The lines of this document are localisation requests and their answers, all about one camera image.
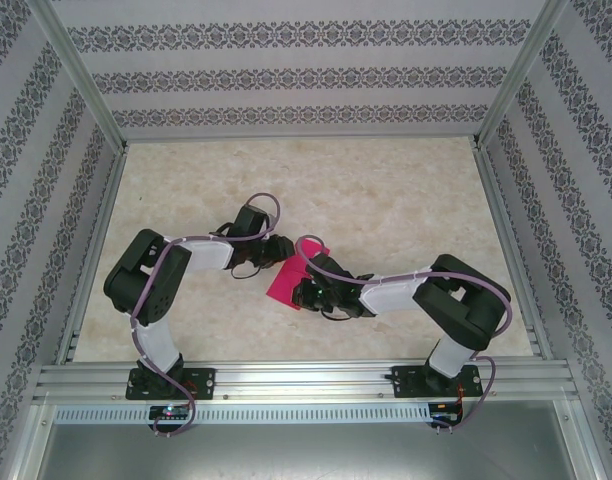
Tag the aluminium front rail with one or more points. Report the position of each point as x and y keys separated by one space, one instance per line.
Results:
x=306 y=380

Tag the left circuit board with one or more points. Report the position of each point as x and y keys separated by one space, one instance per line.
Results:
x=168 y=412

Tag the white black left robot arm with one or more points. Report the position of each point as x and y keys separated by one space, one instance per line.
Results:
x=146 y=280

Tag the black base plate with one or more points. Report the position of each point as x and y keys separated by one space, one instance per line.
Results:
x=206 y=382
x=403 y=382

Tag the aluminium frame post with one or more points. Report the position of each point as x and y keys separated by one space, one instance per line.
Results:
x=521 y=75
x=86 y=75

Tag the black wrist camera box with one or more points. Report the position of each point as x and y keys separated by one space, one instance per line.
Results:
x=248 y=222
x=328 y=270

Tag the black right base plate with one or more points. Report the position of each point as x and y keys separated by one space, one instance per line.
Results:
x=403 y=382

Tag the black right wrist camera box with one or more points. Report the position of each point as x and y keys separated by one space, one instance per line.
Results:
x=328 y=270

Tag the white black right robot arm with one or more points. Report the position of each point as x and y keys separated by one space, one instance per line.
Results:
x=466 y=310

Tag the right circuit board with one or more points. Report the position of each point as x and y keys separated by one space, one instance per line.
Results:
x=443 y=412

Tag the aluminium side rail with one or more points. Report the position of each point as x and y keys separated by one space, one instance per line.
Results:
x=511 y=250
x=93 y=250

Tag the pink paper sheet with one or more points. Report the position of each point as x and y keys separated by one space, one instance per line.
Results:
x=286 y=282

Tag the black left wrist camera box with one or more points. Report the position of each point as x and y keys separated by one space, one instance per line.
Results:
x=248 y=222

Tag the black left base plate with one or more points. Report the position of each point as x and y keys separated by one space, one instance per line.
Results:
x=206 y=382

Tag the circuit board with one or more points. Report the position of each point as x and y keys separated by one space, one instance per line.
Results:
x=168 y=412
x=443 y=412

